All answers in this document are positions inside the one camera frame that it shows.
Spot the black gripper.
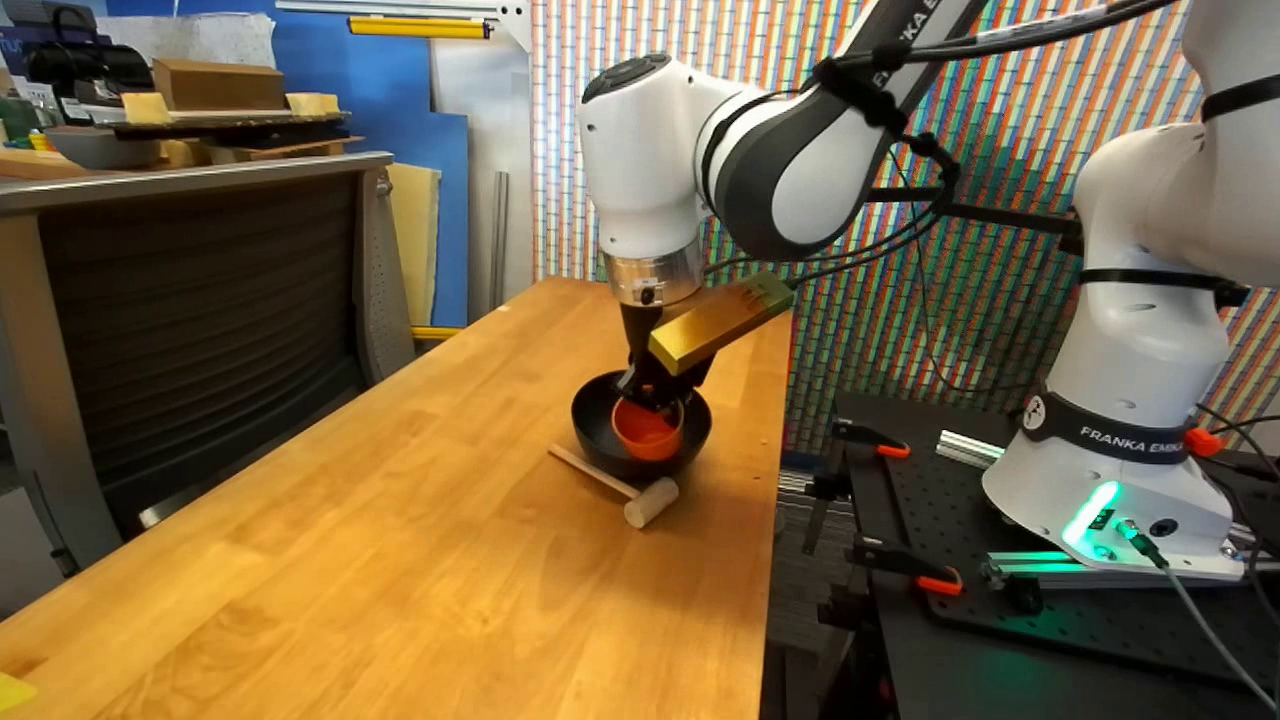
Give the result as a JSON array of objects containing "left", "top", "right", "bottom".
[{"left": 614, "top": 297, "right": 712, "bottom": 437}]

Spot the orange plastic cup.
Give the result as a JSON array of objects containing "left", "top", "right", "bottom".
[{"left": 607, "top": 395, "right": 692, "bottom": 467}]

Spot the black bowl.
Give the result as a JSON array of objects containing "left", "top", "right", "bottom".
[{"left": 569, "top": 370, "right": 718, "bottom": 489}]

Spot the light wooden mallet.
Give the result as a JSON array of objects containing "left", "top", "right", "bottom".
[{"left": 544, "top": 439, "right": 686, "bottom": 532}]

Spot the black table clamp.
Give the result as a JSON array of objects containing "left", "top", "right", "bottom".
[{"left": 778, "top": 447, "right": 862, "bottom": 559}]

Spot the tall yellow foam board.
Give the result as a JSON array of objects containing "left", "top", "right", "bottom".
[{"left": 386, "top": 162, "right": 445, "bottom": 333}]

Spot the colourful patterned backdrop panel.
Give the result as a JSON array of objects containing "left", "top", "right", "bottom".
[{"left": 530, "top": 0, "right": 1280, "bottom": 458}]

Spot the yellow bar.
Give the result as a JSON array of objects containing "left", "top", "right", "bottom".
[{"left": 343, "top": 11, "right": 491, "bottom": 45}]

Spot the yellow foam block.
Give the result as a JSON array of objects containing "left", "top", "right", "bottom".
[{"left": 116, "top": 88, "right": 350, "bottom": 131}]

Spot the black perforated breadboard table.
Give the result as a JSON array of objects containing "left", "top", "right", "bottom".
[{"left": 830, "top": 392, "right": 1280, "bottom": 720}]

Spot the grey metal cabinet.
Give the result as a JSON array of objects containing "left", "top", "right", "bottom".
[{"left": 0, "top": 147, "right": 421, "bottom": 574}]

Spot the brown wooden box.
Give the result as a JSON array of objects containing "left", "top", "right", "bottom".
[{"left": 150, "top": 57, "right": 291, "bottom": 118}]

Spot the black equipment pile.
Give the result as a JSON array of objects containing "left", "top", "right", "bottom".
[{"left": 19, "top": 0, "right": 159, "bottom": 112}]

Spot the yellow sticky note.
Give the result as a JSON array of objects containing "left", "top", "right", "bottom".
[{"left": 0, "top": 669, "right": 44, "bottom": 720}]

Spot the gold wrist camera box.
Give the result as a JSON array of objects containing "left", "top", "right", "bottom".
[{"left": 645, "top": 281, "right": 796, "bottom": 381}]

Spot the orange handled black clamp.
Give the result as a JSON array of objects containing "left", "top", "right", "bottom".
[
  {"left": 830, "top": 415, "right": 921, "bottom": 467},
  {"left": 849, "top": 532, "right": 967, "bottom": 606}
]

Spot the short aluminium rail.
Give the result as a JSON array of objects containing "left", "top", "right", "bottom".
[{"left": 933, "top": 423, "right": 1010, "bottom": 474}]

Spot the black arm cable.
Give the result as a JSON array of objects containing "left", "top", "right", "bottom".
[{"left": 718, "top": 0, "right": 1177, "bottom": 297}]

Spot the long aluminium rail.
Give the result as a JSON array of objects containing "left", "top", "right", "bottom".
[{"left": 980, "top": 546, "right": 1258, "bottom": 592}]

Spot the red handled clamp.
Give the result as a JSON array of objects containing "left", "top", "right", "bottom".
[{"left": 1181, "top": 420, "right": 1234, "bottom": 464}]

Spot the grey cable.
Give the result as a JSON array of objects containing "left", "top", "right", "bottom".
[{"left": 1124, "top": 515, "right": 1280, "bottom": 716}]

